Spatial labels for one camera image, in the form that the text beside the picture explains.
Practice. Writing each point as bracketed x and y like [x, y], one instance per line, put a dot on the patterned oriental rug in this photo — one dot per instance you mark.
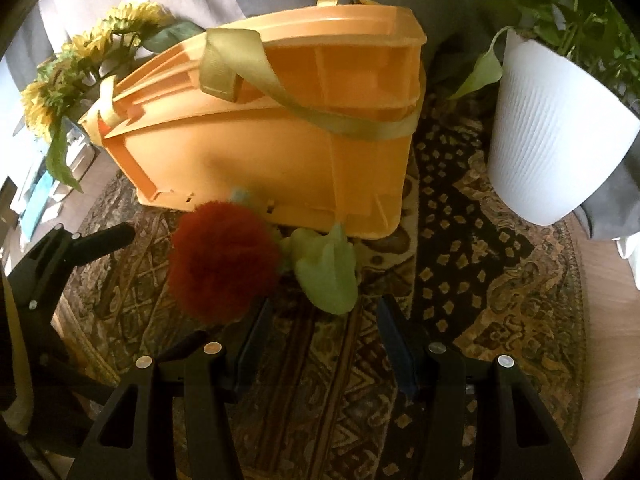
[500, 285]

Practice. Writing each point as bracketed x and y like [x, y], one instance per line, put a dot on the orange plastic crate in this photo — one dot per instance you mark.
[260, 160]

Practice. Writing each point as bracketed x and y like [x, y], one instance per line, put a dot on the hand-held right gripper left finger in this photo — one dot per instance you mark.
[252, 352]

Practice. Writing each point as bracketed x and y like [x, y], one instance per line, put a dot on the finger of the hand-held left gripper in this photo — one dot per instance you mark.
[107, 240]

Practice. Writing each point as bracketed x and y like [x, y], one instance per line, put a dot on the green leafy plant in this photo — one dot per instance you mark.
[575, 5]

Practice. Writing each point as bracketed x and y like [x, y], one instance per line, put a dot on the white ribbed plant pot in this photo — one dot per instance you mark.
[550, 135]

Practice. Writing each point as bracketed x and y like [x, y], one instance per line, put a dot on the sunflower bouquet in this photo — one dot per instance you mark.
[120, 15]

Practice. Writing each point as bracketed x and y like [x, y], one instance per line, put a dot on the green plush toy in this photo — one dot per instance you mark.
[325, 270]

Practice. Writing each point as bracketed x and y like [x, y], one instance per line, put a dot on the red pompom plush toy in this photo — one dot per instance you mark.
[220, 260]

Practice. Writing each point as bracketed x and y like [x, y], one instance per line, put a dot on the white sheer cloth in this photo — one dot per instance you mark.
[629, 260]

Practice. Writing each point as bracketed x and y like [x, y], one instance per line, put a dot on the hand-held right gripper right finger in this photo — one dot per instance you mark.
[397, 350]

